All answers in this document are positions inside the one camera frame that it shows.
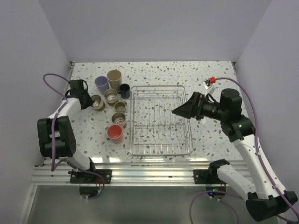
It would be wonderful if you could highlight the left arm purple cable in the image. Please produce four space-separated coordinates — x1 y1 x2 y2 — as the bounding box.
43 73 71 172

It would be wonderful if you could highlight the steel cup with handle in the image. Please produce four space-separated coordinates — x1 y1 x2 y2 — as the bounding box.
112 112 127 129

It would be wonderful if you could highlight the small grey-green mug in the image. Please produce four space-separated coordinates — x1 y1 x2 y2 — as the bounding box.
114 101 127 113

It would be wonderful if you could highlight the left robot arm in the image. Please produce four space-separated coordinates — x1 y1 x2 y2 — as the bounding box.
37 79 97 183

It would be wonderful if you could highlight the wire dish rack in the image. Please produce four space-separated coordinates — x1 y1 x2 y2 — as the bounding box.
129 85 193 156

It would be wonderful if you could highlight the red plastic cup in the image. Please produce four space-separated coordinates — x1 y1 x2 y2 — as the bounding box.
107 124 123 144

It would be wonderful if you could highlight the purple plastic cup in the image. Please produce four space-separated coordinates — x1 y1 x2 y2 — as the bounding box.
94 76 109 95

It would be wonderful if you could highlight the aluminium rail frame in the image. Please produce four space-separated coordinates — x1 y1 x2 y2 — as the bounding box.
31 161 250 186

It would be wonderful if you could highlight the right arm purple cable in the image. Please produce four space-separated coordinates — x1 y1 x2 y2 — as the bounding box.
190 77 299 224

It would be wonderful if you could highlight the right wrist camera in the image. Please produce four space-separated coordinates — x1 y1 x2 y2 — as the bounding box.
202 77 216 95

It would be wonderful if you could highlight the cream brown-banded cup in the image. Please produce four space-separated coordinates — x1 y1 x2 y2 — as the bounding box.
91 95 106 112
104 89 119 106

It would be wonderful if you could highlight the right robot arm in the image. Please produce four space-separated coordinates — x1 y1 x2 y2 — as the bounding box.
172 89 298 222

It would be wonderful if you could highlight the tall beige plastic cup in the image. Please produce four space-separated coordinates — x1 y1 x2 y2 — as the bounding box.
107 70 122 90

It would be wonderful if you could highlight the dark blue mug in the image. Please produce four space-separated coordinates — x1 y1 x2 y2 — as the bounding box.
117 84 131 99

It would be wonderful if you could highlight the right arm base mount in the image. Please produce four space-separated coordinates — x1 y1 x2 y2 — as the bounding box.
193 169 224 184

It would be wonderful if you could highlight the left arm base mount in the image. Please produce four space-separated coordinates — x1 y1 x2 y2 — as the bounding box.
68 169 112 184

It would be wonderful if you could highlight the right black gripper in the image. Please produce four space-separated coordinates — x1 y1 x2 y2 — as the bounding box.
172 91 228 121

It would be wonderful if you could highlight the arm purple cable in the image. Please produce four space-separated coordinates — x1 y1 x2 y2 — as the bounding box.
190 77 299 224
43 73 71 172

